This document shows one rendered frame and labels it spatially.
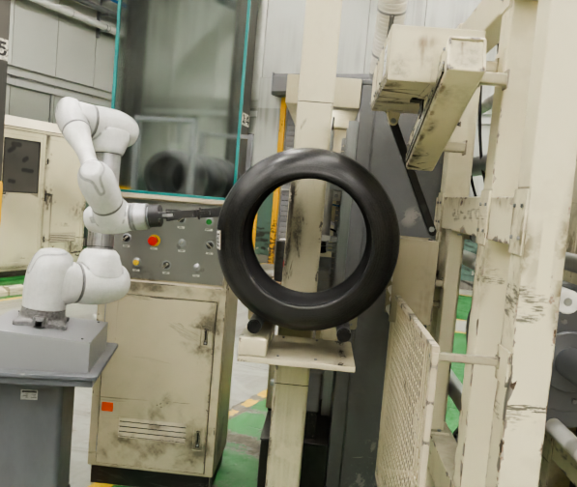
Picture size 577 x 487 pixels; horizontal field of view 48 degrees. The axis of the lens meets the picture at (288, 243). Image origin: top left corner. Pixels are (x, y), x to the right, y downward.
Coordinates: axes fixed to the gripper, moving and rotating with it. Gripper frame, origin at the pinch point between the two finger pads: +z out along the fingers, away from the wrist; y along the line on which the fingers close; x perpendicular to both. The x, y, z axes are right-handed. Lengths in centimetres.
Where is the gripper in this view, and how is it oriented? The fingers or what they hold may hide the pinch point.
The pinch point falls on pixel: (211, 213)
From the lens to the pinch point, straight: 214.6
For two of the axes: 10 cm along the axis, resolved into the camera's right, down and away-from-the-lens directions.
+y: 0.6, -0.7, 10.0
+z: 10.0, -0.5, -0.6
